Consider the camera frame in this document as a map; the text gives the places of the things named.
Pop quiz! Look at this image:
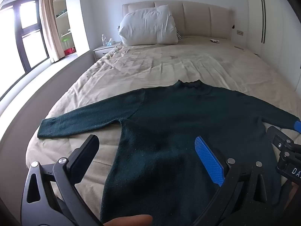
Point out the dark framed window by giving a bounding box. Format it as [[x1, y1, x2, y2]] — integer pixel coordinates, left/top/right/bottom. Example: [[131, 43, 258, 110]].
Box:
[[0, 0, 50, 99]]

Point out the white shelf unit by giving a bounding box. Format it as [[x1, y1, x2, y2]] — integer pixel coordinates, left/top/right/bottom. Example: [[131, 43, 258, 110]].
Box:
[[52, 0, 78, 57]]

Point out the person's left hand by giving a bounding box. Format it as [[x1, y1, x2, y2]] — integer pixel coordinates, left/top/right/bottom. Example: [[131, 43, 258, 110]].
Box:
[[103, 214, 154, 226]]

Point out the dark green sweater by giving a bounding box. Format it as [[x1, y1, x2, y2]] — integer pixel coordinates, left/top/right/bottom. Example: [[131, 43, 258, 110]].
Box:
[[38, 79, 299, 226]]

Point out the bed with beige sheet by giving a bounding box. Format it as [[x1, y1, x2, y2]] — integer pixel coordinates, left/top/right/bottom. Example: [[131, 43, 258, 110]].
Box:
[[0, 36, 301, 226]]

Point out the white wardrobe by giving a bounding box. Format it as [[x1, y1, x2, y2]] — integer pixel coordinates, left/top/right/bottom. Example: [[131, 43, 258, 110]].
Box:
[[246, 0, 301, 92]]

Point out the beige curtain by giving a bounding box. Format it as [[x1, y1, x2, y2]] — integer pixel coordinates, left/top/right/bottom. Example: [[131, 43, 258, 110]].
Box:
[[39, 0, 60, 63]]

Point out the white nightstand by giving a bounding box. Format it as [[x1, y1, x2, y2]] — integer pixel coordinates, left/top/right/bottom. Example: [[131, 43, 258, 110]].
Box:
[[93, 45, 116, 60]]

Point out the white pillow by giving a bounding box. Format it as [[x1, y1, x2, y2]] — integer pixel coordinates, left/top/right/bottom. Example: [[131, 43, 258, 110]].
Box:
[[118, 5, 179, 46]]

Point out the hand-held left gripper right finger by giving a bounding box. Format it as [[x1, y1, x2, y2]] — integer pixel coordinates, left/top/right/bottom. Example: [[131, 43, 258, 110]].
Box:
[[193, 136, 276, 226]]

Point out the beige padded headboard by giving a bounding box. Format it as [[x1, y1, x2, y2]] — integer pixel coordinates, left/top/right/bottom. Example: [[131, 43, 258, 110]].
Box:
[[122, 0, 233, 43]]

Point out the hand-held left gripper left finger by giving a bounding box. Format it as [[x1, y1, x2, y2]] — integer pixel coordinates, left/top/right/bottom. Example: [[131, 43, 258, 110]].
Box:
[[20, 135, 104, 226]]

